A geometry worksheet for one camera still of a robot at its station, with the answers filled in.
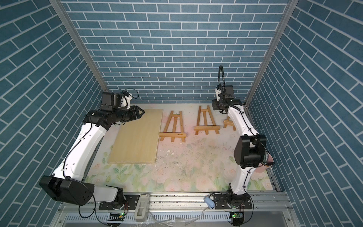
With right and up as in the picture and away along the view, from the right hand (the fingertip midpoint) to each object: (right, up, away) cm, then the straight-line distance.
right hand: (217, 103), depth 92 cm
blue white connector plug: (-8, -53, -20) cm, 57 cm away
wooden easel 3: (+11, -13, +14) cm, 22 cm away
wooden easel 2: (-6, -17, +8) cm, 20 cm away
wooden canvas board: (-54, -26, +2) cm, 60 cm away
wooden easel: (-30, -17, +13) cm, 37 cm away
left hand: (-42, -6, -18) cm, 46 cm away
